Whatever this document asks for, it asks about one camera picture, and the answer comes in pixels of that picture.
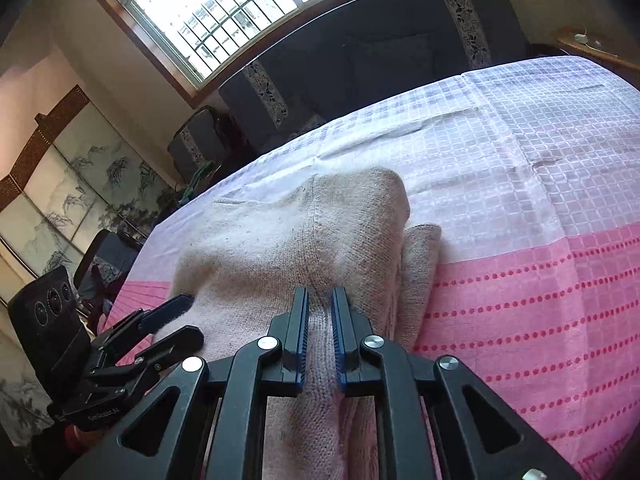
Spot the wooden side table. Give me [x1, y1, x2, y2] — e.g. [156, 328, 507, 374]
[555, 25, 640, 73]

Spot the dark chair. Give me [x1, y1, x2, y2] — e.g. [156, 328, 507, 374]
[75, 229, 146, 321]

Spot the green cloth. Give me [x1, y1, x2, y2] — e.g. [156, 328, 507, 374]
[181, 162, 216, 203]

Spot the dark sofa with patterned stripes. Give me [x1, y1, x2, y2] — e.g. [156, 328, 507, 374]
[217, 0, 531, 153]

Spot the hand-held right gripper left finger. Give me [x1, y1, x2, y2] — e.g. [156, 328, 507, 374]
[60, 287, 311, 480]

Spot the pink checked bedspread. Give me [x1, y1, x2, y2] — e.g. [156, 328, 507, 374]
[102, 55, 640, 480]

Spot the painted folding screen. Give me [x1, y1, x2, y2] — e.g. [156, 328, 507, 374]
[0, 85, 176, 446]

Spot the wooden framed barred window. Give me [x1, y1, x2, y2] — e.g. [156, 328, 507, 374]
[87, 0, 488, 108]

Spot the beige knitted sweater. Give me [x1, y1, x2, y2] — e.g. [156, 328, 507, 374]
[172, 167, 443, 480]

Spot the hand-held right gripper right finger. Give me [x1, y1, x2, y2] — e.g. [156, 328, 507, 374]
[330, 287, 583, 480]

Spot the dark armchair with patterned stripe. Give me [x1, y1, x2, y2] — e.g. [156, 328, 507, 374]
[167, 106, 241, 183]

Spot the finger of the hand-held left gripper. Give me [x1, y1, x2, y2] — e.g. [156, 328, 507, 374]
[92, 294, 196, 356]
[115, 325, 205, 386]

